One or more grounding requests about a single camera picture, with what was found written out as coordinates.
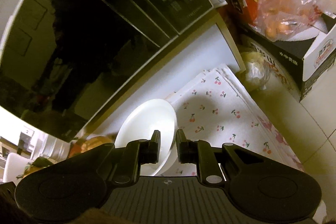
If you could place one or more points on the black microwave oven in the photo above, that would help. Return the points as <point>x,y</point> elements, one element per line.
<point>64,61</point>

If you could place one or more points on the cherry print tablecloth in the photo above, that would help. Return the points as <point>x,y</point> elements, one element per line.
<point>215,107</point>

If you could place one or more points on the plastic bag of fruit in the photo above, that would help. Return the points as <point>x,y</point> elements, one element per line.
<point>284,19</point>

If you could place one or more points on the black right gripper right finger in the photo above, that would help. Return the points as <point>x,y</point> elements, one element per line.
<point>199,153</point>

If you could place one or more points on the cream bowl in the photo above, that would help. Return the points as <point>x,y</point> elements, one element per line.
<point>156,114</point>

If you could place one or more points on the black white cardboard box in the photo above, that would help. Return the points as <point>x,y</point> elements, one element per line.
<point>299,62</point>

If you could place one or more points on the clear bag with fruit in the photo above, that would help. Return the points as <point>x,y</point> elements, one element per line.
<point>257,72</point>

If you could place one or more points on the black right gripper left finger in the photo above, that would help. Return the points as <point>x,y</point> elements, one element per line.
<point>136,154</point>

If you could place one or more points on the large orange citrus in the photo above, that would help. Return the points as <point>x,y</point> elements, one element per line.
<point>82,146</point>

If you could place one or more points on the white appliance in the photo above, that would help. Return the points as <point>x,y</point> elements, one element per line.
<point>14,168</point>

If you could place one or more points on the large orange with leaves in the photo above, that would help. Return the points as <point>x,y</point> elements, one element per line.
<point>38,164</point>

